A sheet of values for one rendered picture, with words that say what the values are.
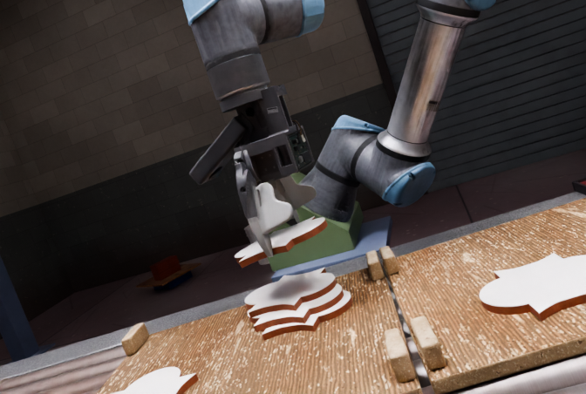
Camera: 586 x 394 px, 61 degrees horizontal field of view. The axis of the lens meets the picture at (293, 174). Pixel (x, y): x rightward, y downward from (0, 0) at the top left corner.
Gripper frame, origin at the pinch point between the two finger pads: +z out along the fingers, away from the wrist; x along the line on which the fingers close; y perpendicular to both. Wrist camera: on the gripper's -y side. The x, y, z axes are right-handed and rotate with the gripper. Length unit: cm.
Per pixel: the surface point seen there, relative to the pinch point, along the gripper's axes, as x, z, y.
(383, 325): -8.7, 10.5, 13.1
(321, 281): 1.3, 7.7, 3.3
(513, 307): -10.8, 9.6, 27.3
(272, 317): -5.6, 8.7, -2.0
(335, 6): 466, -110, -84
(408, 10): 472, -80, -16
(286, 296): -1.7, 7.7, -1.1
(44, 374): -3, 13, -50
